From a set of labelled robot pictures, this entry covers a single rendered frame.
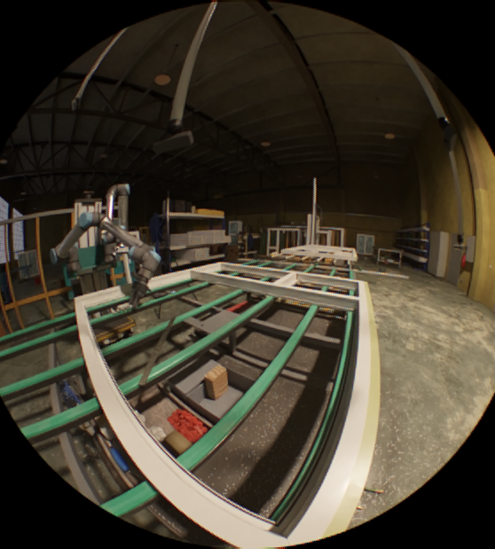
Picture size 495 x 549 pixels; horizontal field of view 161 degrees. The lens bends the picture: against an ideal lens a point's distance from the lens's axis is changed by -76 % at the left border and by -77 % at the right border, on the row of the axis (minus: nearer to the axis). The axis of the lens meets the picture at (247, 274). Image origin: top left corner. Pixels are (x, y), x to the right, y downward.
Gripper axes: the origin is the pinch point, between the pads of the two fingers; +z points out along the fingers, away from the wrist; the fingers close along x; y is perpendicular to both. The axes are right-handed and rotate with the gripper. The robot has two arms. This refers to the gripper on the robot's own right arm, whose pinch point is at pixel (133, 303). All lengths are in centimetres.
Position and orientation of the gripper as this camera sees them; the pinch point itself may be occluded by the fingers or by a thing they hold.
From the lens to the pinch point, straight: 113.0
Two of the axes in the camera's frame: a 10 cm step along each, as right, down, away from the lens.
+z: -3.0, 8.9, -3.3
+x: -8.7, -1.1, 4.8
